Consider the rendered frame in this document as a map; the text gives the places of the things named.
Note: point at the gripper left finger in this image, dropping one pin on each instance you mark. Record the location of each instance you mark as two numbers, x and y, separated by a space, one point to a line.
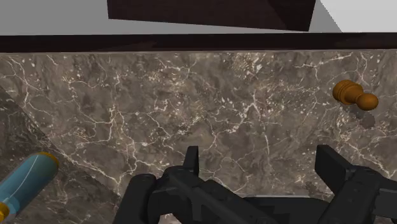
183 198

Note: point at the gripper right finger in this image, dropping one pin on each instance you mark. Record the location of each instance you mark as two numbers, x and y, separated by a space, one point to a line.
356 192

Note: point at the brown wooden chess pawn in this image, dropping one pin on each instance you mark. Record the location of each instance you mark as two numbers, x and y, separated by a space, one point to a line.
349 91

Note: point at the blue cylinder with yellow caps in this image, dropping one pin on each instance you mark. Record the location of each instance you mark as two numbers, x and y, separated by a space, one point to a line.
28 180

